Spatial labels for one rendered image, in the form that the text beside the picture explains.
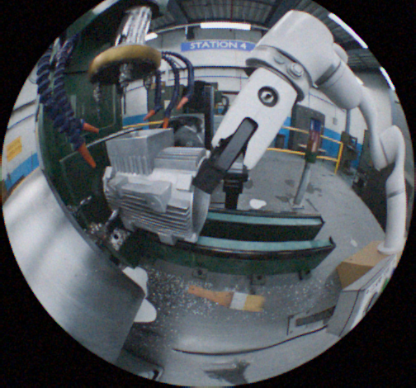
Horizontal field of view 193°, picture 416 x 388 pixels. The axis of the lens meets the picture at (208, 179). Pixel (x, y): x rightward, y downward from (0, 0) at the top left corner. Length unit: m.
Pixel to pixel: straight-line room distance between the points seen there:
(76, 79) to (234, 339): 0.79
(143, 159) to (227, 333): 0.42
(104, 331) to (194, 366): 0.29
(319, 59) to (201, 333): 0.51
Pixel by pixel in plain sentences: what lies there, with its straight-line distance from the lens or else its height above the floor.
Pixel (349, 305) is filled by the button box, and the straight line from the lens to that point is 0.20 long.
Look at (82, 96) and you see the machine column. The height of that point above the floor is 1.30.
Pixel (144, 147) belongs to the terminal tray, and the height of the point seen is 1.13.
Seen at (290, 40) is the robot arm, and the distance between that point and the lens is 0.17.
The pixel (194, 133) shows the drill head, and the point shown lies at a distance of 0.46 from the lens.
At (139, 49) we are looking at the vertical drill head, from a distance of 0.28.
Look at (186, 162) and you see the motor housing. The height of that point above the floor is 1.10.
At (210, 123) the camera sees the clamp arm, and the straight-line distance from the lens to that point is 0.36.
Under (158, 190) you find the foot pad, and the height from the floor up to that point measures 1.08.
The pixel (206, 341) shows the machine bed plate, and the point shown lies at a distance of 0.38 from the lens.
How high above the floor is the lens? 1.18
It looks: 28 degrees down
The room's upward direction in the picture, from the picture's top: straight up
